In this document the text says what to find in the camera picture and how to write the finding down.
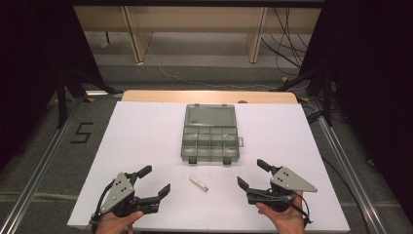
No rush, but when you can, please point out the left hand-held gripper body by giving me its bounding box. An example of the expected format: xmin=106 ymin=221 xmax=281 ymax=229
xmin=99 ymin=172 xmax=162 ymax=218

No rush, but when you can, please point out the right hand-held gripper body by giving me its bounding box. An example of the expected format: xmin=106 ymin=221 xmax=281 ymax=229
xmin=245 ymin=166 xmax=319 ymax=213

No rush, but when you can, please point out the small white rectangular stick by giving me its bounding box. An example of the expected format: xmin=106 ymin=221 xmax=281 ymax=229
xmin=189 ymin=175 xmax=209 ymax=193

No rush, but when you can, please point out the clear plastic compartment box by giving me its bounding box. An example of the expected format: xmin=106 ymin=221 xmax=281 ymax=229
xmin=180 ymin=102 xmax=244 ymax=166

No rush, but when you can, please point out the person's left hand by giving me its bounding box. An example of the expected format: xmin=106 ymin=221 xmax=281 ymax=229
xmin=94 ymin=210 xmax=144 ymax=234

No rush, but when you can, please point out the person's right hand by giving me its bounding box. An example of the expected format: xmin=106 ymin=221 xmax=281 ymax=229
xmin=255 ymin=190 xmax=307 ymax=234

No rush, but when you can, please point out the white table cover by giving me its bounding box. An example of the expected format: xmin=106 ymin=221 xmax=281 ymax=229
xmin=66 ymin=100 xmax=351 ymax=234

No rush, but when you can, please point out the wooden table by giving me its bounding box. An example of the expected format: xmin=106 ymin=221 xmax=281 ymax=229
xmin=120 ymin=90 xmax=299 ymax=105

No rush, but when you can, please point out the black metal stand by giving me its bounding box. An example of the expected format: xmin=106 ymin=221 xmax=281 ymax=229
xmin=275 ymin=65 xmax=335 ymax=128
xmin=54 ymin=68 xmax=124 ymax=130

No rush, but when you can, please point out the black curtain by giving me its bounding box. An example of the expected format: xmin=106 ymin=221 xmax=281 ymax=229
xmin=297 ymin=0 xmax=413 ymax=226
xmin=0 ymin=0 xmax=105 ymax=172

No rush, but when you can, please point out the light wooden bench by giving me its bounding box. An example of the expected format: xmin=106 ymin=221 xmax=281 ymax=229
xmin=73 ymin=5 xmax=322 ymax=64

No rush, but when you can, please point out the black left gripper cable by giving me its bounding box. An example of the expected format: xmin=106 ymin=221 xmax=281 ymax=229
xmin=89 ymin=179 xmax=117 ymax=230

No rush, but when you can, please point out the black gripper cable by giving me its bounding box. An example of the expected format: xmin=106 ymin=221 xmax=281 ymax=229
xmin=285 ymin=192 xmax=315 ymax=228
xmin=89 ymin=179 xmax=117 ymax=230

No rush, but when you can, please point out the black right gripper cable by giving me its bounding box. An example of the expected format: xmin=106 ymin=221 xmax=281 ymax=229
xmin=285 ymin=192 xmax=315 ymax=228

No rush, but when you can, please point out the thin black floor cable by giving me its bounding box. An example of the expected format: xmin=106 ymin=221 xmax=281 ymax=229
xmin=320 ymin=157 xmax=372 ymax=234

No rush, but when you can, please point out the aluminium floor rail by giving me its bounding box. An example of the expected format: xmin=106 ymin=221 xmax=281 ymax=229
xmin=0 ymin=99 xmax=83 ymax=234
xmin=311 ymin=99 xmax=388 ymax=234

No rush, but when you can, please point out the bunch of black cables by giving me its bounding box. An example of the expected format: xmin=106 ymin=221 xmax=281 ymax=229
xmin=260 ymin=7 xmax=310 ymax=78

